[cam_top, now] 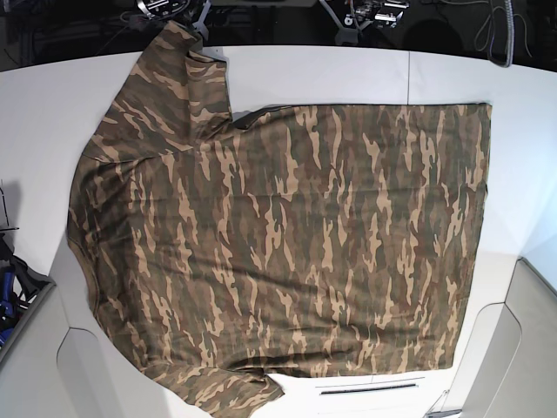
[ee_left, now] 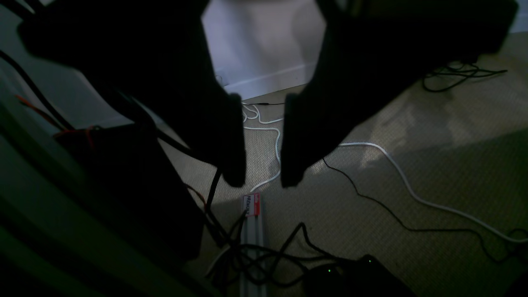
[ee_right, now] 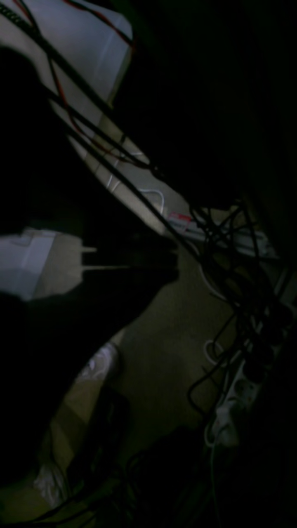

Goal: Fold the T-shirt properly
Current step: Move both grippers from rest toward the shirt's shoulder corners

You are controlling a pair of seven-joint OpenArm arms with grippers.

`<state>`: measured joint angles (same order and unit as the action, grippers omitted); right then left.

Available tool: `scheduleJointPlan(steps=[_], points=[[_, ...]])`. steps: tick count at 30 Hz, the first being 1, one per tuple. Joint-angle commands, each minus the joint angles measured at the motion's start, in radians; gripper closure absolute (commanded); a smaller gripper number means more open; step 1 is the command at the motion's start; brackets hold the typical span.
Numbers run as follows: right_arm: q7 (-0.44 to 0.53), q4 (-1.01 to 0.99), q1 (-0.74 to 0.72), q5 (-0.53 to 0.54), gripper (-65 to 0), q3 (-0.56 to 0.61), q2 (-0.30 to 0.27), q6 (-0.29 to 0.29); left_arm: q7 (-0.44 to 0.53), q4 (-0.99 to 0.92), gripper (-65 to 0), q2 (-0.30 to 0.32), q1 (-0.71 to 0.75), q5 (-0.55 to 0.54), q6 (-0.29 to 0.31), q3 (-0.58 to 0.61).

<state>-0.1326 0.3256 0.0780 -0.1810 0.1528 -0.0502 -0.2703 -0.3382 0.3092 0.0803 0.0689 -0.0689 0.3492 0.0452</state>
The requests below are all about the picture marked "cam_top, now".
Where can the camouflage T-shirt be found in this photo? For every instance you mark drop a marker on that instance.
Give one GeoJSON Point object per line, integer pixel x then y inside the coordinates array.
{"type": "Point", "coordinates": [312, 241]}

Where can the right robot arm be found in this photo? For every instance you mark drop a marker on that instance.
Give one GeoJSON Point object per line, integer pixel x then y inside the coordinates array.
{"type": "Point", "coordinates": [188, 14]}

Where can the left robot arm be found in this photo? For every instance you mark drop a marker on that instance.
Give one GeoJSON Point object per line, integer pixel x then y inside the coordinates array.
{"type": "Point", "coordinates": [352, 18]}

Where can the blue and black equipment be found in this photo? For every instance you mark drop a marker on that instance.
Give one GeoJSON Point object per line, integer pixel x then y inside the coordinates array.
{"type": "Point", "coordinates": [20, 287]}

